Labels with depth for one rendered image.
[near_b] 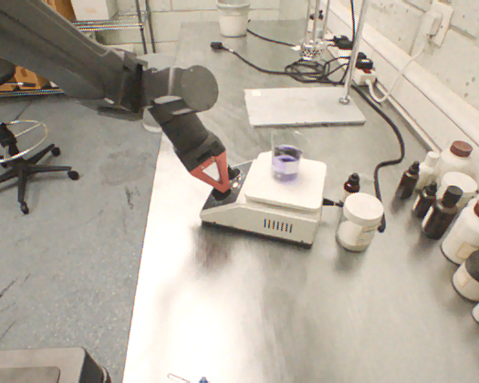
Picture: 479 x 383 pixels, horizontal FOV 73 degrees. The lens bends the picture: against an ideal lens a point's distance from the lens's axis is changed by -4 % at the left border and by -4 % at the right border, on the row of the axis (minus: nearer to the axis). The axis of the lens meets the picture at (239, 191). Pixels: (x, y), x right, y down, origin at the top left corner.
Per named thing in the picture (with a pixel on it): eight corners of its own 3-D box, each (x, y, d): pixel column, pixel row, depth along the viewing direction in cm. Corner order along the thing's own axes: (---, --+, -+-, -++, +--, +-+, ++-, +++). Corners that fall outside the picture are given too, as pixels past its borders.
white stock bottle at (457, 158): (457, 183, 67) (480, 143, 60) (453, 199, 64) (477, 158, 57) (430, 173, 69) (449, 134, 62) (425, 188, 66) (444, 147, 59)
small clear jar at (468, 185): (457, 199, 63) (472, 173, 59) (465, 221, 59) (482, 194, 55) (427, 195, 64) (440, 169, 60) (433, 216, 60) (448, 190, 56)
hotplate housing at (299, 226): (199, 224, 59) (194, 191, 53) (222, 179, 68) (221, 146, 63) (326, 253, 54) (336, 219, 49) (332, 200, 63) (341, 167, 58)
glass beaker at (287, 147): (307, 178, 55) (314, 137, 50) (284, 192, 52) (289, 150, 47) (281, 161, 58) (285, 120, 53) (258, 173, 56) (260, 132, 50)
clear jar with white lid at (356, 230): (328, 236, 57) (337, 202, 51) (349, 221, 59) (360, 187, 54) (355, 259, 53) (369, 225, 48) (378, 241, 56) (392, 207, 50)
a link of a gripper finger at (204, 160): (233, 170, 61) (206, 128, 56) (247, 182, 55) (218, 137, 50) (203, 191, 61) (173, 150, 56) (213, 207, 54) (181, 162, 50)
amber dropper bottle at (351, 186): (349, 194, 64) (358, 166, 60) (358, 204, 62) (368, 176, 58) (336, 198, 64) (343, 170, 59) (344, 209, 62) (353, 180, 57)
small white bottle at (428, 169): (411, 190, 65) (425, 157, 60) (410, 180, 68) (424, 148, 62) (427, 193, 65) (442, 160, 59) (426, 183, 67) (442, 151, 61)
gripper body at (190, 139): (208, 133, 58) (184, 97, 54) (225, 148, 49) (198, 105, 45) (177, 155, 57) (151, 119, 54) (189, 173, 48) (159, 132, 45)
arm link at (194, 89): (99, 50, 44) (93, 115, 44) (133, 24, 35) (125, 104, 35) (177, 74, 51) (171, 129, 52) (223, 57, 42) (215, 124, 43)
